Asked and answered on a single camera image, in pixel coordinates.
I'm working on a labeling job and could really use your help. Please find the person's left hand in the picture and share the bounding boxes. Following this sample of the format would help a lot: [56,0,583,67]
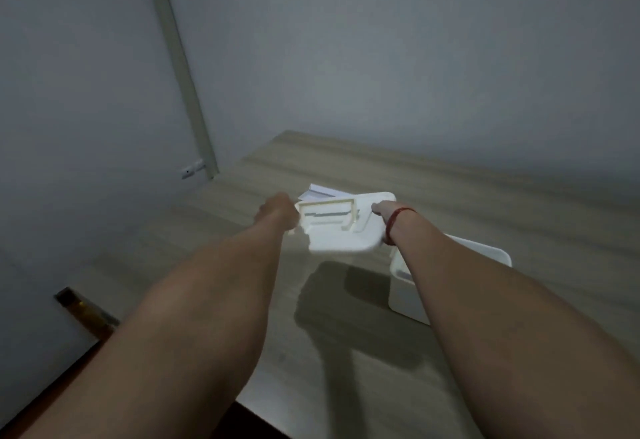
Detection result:
[253,193,303,233]

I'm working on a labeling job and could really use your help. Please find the person's right hand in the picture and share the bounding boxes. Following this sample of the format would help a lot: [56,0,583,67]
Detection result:
[370,201,404,222]

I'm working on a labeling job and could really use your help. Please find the white plastic lid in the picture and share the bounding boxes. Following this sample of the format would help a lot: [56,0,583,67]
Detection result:
[295,191,398,254]

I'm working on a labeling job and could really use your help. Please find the person's right forearm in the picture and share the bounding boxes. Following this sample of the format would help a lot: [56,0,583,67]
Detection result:
[385,208,640,439]

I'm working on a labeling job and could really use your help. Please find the person's left forearm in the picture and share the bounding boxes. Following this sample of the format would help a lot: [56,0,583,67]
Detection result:
[20,211,293,439]

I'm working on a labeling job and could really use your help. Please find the white papers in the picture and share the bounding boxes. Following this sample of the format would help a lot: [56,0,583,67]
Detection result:
[298,183,346,202]

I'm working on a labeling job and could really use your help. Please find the white plastic bin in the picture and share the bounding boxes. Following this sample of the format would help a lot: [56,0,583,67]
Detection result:
[388,234,513,327]

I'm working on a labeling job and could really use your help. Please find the white conduit clip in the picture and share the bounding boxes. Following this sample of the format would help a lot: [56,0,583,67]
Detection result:
[180,159,207,180]

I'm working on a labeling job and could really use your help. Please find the red string bracelet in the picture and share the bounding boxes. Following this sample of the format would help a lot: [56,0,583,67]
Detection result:
[384,207,418,246]

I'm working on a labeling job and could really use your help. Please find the white wall conduit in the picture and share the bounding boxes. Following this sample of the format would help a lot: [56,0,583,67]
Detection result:
[139,0,220,180]

